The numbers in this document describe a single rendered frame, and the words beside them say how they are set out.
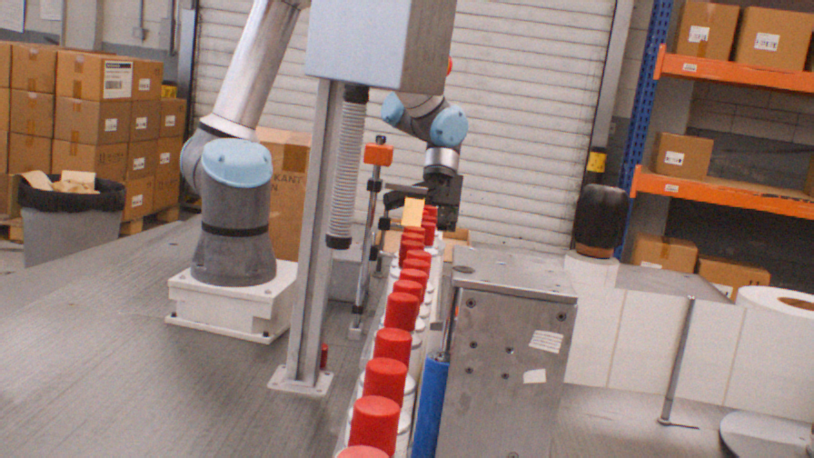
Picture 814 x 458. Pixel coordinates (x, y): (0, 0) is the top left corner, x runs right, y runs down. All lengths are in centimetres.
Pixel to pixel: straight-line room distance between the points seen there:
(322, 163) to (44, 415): 48
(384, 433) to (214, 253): 85
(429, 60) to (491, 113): 447
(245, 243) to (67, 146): 356
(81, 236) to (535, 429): 302
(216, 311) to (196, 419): 32
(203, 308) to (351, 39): 58
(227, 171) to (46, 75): 363
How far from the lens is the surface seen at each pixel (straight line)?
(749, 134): 567
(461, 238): 232
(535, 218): 548
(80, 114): 477
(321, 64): 102
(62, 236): 357
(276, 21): 145
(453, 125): 146
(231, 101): 145
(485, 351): 68
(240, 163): 130
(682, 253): 491
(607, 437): 107
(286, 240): 174
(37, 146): 495
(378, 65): 96
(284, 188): 171
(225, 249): 133
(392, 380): 60
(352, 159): 97
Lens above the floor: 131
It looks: 12 degrees down
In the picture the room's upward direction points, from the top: 8 degrees clockwise
